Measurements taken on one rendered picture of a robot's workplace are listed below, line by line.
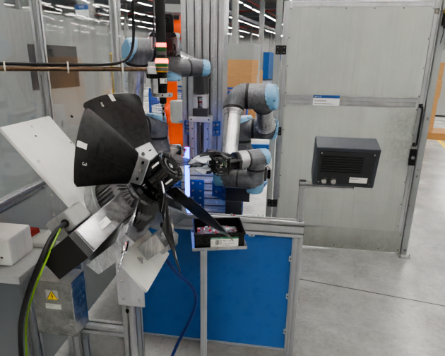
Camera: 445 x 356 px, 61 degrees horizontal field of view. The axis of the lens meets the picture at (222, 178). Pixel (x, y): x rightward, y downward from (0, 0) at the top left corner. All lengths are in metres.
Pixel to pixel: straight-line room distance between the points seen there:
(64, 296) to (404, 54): 2.73
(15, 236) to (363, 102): 2.54
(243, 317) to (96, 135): 1.31
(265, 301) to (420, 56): 2.13
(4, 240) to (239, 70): 8.34
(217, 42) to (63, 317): 1.62
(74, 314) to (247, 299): 0.90
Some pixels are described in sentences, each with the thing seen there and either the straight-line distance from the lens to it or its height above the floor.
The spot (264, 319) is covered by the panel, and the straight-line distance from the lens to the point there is 2.09.
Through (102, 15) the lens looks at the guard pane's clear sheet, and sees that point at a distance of 2.69.
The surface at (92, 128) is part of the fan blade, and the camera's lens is 1.13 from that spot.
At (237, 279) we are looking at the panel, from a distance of 1.97.
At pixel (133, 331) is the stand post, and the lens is 1.56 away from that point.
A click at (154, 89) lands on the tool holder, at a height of 1.47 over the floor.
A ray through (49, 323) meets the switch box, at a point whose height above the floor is 0.67.
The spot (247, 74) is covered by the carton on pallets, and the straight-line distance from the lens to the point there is 9.39.
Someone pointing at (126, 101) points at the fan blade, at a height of 1.42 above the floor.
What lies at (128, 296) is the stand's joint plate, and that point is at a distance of 1.47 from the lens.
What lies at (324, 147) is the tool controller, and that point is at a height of 1.22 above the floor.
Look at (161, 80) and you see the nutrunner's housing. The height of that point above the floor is 1.50.
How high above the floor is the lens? 1.57
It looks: 17 degrees down
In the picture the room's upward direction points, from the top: 1 degrees clockwise
